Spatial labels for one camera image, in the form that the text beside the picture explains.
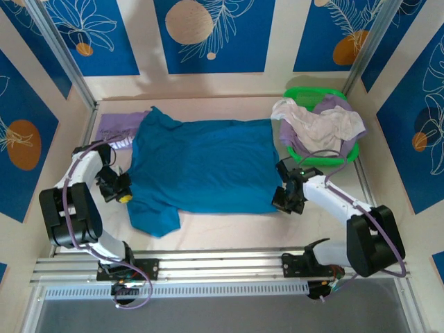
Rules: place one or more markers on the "blue t-shirt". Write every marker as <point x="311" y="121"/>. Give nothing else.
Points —
<point x="208" y="163"/>

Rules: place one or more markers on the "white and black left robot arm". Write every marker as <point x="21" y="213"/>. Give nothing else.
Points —
<point x="85" y="164"/>

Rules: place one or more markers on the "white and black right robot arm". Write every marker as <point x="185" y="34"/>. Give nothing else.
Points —
<point x="333" y="197"/>

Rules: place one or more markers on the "folded lavender printed t-shirt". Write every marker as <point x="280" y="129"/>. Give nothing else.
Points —
<point x="118" y="123"/>

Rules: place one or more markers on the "crumpled white t-shirt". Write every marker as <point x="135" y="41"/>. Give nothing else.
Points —
<point x="322" y="128"/>

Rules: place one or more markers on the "crumpled lavender t-shirt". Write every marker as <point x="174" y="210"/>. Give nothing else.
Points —
<point x="333" y="102"/>

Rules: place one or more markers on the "green plastic laundry basket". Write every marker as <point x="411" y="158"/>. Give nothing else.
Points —
<point x="308" y="94"/>

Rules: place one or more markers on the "aluminium table side rail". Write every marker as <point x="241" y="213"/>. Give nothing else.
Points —
<point x="366" y="184"/>
<point x="91" y="125"/>

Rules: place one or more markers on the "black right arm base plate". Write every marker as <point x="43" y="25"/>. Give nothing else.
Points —
<point x="289" y="267"/>

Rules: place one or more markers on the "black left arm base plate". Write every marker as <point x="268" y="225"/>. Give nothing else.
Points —
<point x="152" y="268"/>

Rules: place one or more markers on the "aluminium frame post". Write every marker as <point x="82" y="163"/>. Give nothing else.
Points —
<point x="59" y="48"/>
<point x="373" y="45"/>

